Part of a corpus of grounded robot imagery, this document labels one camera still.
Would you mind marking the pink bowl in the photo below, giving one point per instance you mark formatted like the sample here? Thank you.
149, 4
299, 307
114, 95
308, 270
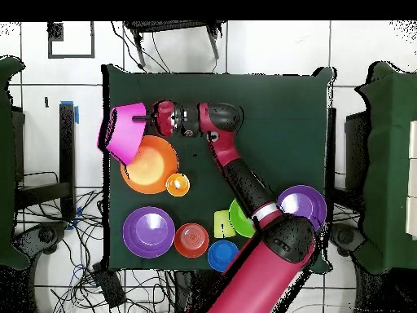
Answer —
125, 133

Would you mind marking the large orange bowl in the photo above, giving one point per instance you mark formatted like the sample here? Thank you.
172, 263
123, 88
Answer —
153, 169

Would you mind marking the orange cup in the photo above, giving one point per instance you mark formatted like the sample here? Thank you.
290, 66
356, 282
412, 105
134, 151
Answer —
178, 185

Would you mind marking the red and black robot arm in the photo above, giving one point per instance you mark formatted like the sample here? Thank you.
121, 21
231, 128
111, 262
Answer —
260, 277

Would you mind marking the black metal stand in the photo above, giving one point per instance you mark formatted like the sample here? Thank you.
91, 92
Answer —
169, 26

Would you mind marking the dark green table cloth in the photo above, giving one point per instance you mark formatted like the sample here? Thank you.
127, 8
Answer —
277, 130

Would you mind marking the purple bowl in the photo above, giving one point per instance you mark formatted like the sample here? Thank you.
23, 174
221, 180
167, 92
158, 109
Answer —
303, 202
149, 232

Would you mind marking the yellow cup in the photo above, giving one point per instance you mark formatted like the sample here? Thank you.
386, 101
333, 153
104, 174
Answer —
223, 225

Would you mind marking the red-orange bowl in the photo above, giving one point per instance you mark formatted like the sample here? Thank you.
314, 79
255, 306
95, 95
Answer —
191, 240

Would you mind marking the green bowl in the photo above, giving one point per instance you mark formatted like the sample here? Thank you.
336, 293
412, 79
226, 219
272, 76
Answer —
241, 221

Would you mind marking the green cloth covered table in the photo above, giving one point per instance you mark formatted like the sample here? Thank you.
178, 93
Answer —
387, 179
6, 163

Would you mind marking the blue bowl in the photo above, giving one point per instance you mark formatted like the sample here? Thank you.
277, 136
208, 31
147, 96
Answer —
221, 256

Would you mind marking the black power strip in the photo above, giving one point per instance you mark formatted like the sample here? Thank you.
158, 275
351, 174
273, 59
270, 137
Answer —
109, 287

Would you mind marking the black metal table frame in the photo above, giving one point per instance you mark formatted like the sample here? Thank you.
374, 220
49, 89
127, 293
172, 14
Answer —
66, 146

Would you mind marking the black square floor frame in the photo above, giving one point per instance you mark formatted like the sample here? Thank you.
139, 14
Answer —
55, 32

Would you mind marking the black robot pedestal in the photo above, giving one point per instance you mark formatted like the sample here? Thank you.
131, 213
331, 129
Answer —
189, 290

